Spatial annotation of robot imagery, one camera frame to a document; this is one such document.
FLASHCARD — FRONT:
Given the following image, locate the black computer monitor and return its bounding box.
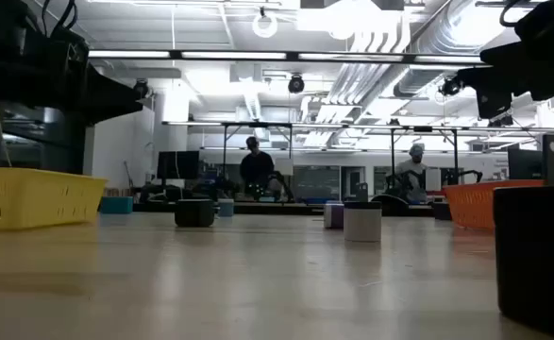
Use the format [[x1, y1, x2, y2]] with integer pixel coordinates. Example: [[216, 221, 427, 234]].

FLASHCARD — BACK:
[[157, 150, 201, 180], [508, 148, 544, 180]]

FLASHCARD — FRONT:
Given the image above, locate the silver ventilation duct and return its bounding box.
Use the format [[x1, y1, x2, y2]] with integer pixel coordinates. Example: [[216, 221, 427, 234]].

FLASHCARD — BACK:
[[394, 0, 518, 98]]

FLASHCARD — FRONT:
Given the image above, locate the black wall charger with prongs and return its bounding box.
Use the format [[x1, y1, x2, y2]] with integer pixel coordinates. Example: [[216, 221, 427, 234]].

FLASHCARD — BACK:
[[174, 198, 216, 229]]

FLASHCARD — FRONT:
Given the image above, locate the black curved clamp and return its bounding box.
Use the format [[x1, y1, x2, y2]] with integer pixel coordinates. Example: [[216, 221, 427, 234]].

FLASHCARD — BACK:
[[369, 194, 410, 210]]

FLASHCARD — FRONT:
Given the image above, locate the black background frame rig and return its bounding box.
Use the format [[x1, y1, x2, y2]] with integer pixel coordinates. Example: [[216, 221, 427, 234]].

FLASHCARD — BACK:
[[221, 121, 294, 199], [389, 125, 461, 190]]

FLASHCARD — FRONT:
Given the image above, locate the white ring light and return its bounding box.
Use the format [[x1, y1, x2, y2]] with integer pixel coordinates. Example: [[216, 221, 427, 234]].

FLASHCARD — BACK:
[[251, 8, 279, 40]]

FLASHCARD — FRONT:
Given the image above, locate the black ceiling spotlight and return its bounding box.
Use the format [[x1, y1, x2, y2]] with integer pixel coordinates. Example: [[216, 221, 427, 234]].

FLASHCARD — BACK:
[[439, 77, 462, 98], [287, 74, 306, 94], [132, 78, 151, 100]]

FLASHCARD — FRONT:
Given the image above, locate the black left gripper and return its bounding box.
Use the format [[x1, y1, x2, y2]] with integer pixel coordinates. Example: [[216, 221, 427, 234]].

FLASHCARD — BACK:
[[21, 27, 144, 125]]

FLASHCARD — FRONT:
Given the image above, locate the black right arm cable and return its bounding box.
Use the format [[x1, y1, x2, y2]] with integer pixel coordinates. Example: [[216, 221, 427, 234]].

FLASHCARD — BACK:
[[499, 0, 526, 28]]

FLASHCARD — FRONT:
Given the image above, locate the overhead light bar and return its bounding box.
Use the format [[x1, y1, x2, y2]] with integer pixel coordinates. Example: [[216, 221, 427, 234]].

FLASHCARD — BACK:
[[87, 49, 485, 63]]

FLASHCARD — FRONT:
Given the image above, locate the light blue wall charger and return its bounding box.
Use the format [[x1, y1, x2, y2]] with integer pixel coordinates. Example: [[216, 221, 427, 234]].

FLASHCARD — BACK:
[[217, 197, 235, 218]]

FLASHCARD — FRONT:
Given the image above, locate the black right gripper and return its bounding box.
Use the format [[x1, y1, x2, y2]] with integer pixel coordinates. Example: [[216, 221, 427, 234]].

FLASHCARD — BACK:
[[455, 40, 554, 121]]

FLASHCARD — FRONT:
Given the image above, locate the orange plastic basket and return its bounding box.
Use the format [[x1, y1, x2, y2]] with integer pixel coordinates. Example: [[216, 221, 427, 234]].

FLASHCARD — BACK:
[[443, 178, 554, 232]]

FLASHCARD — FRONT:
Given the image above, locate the yellow plastic basket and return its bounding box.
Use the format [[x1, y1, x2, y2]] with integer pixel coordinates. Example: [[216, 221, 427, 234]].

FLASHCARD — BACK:
[[0, 167, 109, 231]]

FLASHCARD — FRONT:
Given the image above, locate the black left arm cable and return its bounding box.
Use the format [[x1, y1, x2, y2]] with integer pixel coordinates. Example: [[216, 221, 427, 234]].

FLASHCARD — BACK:
[[40, 0, 78, 39]]

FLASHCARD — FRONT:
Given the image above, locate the small teal box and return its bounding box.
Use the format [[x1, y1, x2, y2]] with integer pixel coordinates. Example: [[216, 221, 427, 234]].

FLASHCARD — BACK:
[[99, 195, 134, 215]]

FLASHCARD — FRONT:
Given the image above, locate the purple wall charger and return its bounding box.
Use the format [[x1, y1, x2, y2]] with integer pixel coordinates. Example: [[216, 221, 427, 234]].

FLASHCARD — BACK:
[[324, 200, 345, 230]]

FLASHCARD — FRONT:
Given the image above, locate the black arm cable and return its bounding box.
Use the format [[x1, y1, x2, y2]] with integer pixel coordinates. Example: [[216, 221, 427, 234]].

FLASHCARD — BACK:
[[499, 0, 526, 28], [40, 0, 78, 39]]

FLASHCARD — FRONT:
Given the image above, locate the person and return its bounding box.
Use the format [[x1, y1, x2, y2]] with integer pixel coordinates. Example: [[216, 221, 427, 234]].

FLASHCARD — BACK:
[[393, 144, 432, 204], [238, 135, 277, 199]]

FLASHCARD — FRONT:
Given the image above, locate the black cube charger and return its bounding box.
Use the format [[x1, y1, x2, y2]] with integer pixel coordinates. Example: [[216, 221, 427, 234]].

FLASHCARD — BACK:
[[493, 184, 554, 339], [343, 201, 383, 244]]

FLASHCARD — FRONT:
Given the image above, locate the dark blue box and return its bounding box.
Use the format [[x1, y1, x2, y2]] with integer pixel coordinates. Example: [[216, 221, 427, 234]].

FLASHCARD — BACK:
[[432, 201, 453, 221]]

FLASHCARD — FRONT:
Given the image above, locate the yellow hanging cable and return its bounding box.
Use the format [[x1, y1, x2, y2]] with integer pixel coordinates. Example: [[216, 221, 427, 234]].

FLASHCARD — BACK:
[[0, 98, 12, 167]]

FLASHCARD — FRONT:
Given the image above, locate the grey upright panel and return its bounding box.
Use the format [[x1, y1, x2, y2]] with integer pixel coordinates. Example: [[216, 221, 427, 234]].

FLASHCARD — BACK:
[[542, 134, 554, 187]]

